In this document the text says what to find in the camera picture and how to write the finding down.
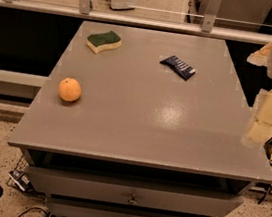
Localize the green and yellow sponge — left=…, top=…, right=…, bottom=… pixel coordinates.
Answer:
left=86, top=30, right=122, bottom=54

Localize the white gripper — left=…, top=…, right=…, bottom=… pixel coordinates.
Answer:
left=241, top=42, right=272, bottom=148

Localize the top grey drawer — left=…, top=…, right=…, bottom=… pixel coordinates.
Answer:
left=25, top=166, right=243, bottom=217

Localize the orange fruit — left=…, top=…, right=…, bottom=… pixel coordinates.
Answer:
left=58, top=78, right=82, bottom=102

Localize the metal railing with glass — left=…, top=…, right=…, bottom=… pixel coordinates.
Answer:
left=0, top=0, right=272, bottom=44

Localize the dark blue rxbar wrapper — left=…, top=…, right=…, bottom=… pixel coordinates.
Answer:
left=161, top=55, right=196, bottom=81

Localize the small device on floor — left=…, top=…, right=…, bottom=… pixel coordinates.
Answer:
left=9, top=169, right=31, bottom=192

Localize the grey drawer cabinet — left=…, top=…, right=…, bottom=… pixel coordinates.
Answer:
left=9, top=22, right=272, bottom=217

